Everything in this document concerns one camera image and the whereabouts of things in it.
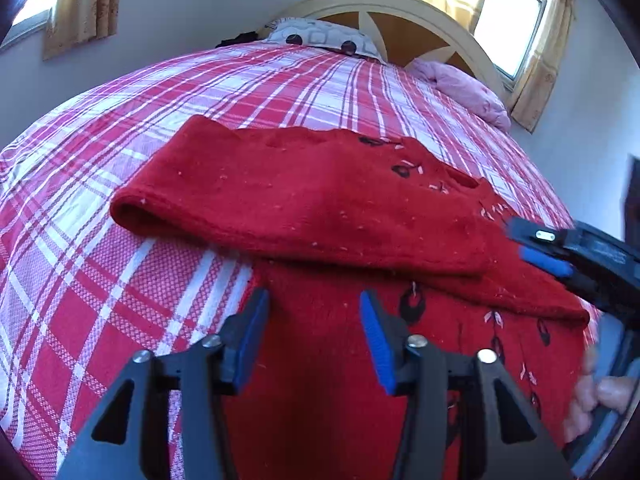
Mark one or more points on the window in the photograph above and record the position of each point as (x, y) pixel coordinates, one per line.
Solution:
(510, 20)
(37, 15)

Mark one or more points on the grey patterned pillow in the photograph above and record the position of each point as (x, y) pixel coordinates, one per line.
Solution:
(320, 35)

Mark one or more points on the pink pillow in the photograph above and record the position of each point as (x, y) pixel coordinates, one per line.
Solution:
(465, 90)

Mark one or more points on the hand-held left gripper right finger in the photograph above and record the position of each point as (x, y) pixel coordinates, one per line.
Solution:
(377, 342)

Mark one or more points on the cream wooden headboard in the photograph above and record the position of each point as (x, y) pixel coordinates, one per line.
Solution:
(400, 30)

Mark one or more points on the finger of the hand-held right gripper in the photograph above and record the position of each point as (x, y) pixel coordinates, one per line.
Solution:
(547, 262)
(535, 234)

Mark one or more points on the small black item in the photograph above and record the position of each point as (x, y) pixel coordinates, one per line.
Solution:
(237, 40)

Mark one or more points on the person's right hand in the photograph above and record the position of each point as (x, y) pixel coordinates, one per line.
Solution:
(587, 400)

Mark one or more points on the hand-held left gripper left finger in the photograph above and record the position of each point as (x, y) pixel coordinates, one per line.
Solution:
(252, 332)

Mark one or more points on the red towel with black motifs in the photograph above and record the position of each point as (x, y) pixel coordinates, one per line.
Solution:
(320, 210)

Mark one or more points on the red white plaid bedsheet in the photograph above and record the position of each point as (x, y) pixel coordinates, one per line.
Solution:
(115, 285)

